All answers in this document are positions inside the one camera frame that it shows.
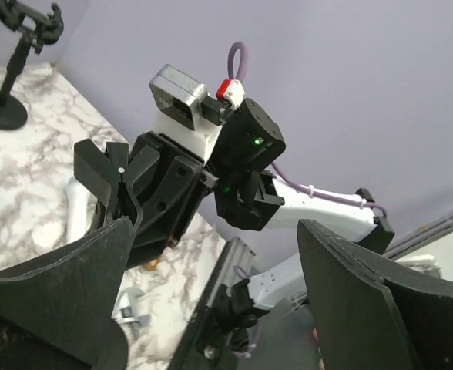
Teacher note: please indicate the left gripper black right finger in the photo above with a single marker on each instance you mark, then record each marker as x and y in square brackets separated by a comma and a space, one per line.
[371, 312]

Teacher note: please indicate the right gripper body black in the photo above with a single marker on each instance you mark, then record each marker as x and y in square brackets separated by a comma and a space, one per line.
[170, 201]

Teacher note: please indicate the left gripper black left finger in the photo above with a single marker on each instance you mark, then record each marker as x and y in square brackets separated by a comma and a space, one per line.
[56, 309]

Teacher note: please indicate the white microphone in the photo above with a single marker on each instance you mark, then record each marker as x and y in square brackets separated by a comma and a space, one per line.
[78, 198]

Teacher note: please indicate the black shock mount round stand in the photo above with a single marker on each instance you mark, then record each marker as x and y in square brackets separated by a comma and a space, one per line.
[37, 30]

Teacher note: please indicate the gold microphone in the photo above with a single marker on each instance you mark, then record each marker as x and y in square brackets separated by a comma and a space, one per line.
[152, 264]

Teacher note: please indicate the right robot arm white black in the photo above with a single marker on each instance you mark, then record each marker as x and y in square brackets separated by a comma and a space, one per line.
[251, 194]

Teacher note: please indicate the red handle adjustable wrench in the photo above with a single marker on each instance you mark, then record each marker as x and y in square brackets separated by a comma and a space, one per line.
[127, 311]

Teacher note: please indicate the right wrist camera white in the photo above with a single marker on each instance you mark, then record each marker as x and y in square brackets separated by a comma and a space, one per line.
[188, 115]

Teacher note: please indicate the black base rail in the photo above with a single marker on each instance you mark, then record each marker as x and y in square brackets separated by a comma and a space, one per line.
[222, 315]

